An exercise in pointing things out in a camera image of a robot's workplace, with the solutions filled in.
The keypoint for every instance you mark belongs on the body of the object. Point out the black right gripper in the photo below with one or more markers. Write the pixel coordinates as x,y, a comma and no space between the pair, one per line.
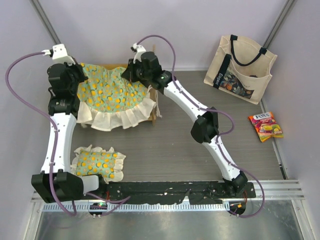
128,73

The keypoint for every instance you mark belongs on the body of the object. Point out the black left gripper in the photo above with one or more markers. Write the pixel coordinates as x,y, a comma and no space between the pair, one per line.
79,69

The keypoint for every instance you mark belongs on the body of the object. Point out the lemon print pet mattress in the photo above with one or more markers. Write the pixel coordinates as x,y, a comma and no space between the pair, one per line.
108,101

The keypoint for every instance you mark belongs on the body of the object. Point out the wooden pet bed frame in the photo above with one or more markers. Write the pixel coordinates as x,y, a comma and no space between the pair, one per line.
153,93

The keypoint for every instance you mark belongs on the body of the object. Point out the small lemon print pillow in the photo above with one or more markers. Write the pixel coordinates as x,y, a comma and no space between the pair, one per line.
91,160

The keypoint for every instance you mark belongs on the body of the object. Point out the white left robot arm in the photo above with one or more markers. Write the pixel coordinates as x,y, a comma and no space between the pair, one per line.
56,182

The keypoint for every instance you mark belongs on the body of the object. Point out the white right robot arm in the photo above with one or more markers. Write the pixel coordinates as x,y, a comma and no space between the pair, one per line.
205,129

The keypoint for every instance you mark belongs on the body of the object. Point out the beige canvas tote bag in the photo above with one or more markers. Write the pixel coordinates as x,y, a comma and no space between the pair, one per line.
241,67

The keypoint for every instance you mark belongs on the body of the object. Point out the Fox's candy packet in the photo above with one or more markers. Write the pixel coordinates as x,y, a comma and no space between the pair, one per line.
266,126

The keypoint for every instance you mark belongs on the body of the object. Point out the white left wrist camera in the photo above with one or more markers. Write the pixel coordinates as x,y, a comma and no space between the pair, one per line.
59,55

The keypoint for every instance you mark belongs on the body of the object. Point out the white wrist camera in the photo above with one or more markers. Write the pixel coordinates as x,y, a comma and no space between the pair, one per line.
59,55
138,50

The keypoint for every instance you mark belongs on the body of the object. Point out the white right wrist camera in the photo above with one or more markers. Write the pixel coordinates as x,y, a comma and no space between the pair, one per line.
138,50

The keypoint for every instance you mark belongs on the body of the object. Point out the aluminium rail with cable duct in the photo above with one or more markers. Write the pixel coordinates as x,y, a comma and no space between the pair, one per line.
266,190

